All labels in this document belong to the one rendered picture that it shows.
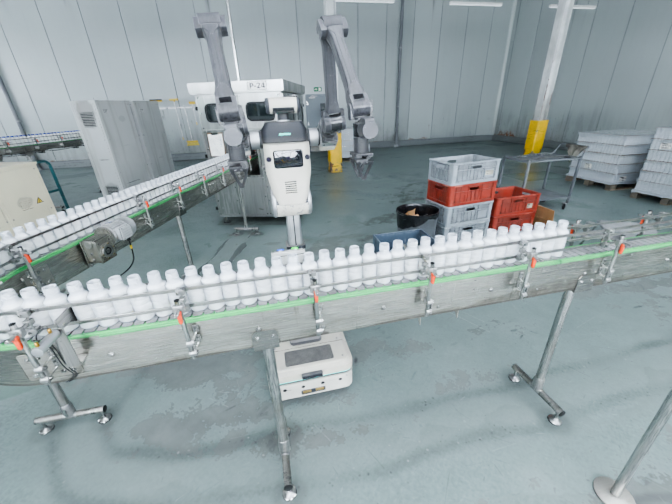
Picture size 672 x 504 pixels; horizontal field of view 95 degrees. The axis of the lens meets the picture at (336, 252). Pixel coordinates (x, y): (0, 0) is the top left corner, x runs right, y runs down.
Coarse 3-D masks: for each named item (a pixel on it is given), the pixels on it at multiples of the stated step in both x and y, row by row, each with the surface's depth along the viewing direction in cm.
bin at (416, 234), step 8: (392, 232) 187; (400, 232) 188; (408, 232) 189; (416, 232) 191; (424, 232) 185; (376, 240) 180; (384, 240) 188; (392, 240) 189; (432, 240) 177; (376, 248) 182; (392, 248) 192; (456, 312) 153
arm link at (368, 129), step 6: (348, 108) 111; (372, 108) 111; (348, 114) 112; (360, 120) 108; (366, 120) 104; (372, 120) 105; (360, 126) 107; (366, 126) 105; (372, 126) 105; (360, 132) 108; (366, 132) 106; (372, 132) 106; (366, 138) 107; (372, 138) 107
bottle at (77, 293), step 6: (72, 282) 101; (78, 282) 101; (72, 288) 98; (78, 288) 100; (72, 294) 99; (78, 294) 100; (84, 294) 101; (72, 300) 99; (78, 300) 99; (84, 300) 101; (78, 306) 100; (84, 306) 101; (90, 306) 103; (78, 312) 101; (84, 312) 102; (90, 312) 103; (78, 318) 102; (84, 318) 102; (90, 318) 103; (84, 324) 103; (90, 324) 104; (96, 324) 105
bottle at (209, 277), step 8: (208, 264) 109; (208, 272) 106; (208, 280) 106; (216, 280) 108; (208, 288) 107; (216, 288) 109; (208, 296) 109; (216, 296) 109; (216, 304) 110; (224, 304) 114
